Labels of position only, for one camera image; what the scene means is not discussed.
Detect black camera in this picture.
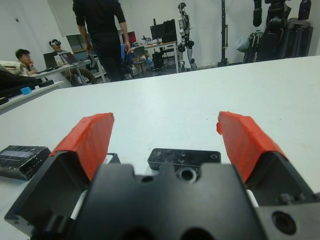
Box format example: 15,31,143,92
147,147,222,173

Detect black stand pole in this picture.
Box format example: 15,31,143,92
217,0,230,67

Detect standing person, black clothes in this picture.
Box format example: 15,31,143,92
72,0,132,83

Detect wooden-top desk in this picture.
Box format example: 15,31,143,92
129,41,179,73

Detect black bag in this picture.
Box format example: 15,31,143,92
0,68,38,99

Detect white silver humanoid robot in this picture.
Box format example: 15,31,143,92
176,2,198,73

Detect black computer monitor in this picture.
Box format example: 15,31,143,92
149,24,165,43

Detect blue chair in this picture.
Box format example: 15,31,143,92
119,43,133,76

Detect white office desk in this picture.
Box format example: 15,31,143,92
34,58,107,85

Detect laptop with purple screen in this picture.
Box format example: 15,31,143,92
61,51,79,65

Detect seated person, beige jacket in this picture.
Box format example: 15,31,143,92
0,48,40,81

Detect grey chair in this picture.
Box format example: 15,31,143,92
132,46,149,73

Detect black hanging robot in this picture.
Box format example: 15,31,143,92
263,0,293,61

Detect white side table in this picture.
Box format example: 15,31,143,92
0,80,65,116

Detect black flat case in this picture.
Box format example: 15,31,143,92
35,79,55,89

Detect black hard case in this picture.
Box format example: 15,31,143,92
284,17,314,59

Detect black glossy box lid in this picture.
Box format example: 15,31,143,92
0,144,52,182

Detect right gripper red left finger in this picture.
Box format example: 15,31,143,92
4,112,115,232

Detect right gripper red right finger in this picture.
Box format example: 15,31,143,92
216,111,316,208

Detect seated person, VR headset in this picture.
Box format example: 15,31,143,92
48,38,98,86

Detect black laptop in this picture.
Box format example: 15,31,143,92
43,52,60,70

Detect folded grey tripod stands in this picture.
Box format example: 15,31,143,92
243,30,263,63

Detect black office chair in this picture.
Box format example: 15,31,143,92
151,51,166,76

